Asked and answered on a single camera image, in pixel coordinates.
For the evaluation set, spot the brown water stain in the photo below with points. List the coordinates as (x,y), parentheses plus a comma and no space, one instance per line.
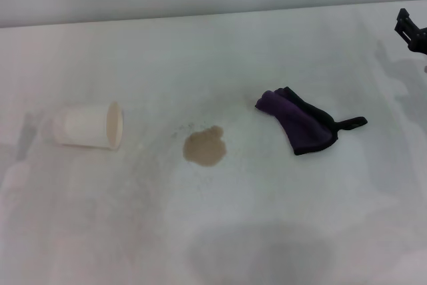
(204,147)

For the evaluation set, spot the white paper cup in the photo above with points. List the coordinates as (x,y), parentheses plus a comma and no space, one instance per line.
(85,126)

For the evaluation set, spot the purple rag with black edge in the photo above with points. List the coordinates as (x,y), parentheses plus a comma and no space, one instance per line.
(300,121)

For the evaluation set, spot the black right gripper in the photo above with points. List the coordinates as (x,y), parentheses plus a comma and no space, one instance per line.
(419,43)

